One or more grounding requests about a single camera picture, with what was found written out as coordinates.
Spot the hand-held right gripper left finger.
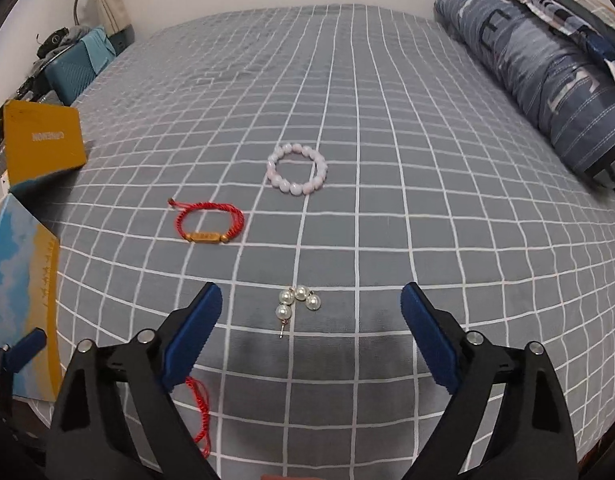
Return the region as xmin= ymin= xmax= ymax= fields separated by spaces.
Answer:
xmin=50 ymin=282 xmax=223 ymax=480

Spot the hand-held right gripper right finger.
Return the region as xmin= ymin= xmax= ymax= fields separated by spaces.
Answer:
xmin=400 ymin=282 xmax=578 ymax=480

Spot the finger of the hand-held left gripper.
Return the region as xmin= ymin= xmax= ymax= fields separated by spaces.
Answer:
xmin=0 ymin=328 xmax=49 ymax=377

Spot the red cord bracelet gold tube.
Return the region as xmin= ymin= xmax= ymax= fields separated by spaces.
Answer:
xmin=168 ymin=198 xmax=245 ymax=247
xmin=186 ymin=376 xmax=211 ymax=459

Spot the pale pink bead bracelet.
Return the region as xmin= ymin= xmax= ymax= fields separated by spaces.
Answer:
xmin=266 ymin=143 xmax=329 ymax=197

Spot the blue and yellow cardboard box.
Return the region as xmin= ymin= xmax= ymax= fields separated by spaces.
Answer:
xmin=0 ymin=100 xmax=88 ymax=403

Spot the grey checked bed sheet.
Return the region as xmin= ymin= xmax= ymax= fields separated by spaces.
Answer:
xmin=34 ymin=4 xmax=615 ymax=480

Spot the teal bag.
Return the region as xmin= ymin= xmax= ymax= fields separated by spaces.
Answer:
xmin=44 ymin=30 xmax=117 ymax=109

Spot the blue printed folded quilt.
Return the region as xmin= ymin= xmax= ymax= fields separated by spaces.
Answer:
xmin=434 ymin=0 xmax=615 ymax=191

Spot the black device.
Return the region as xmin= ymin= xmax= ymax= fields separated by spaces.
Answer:
xmin=36 ymin=27 xmax=70 ymax=55

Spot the beige curtain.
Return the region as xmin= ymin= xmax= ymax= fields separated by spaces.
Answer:
xmin=84 ymin=0 xmax=134 ymax=50

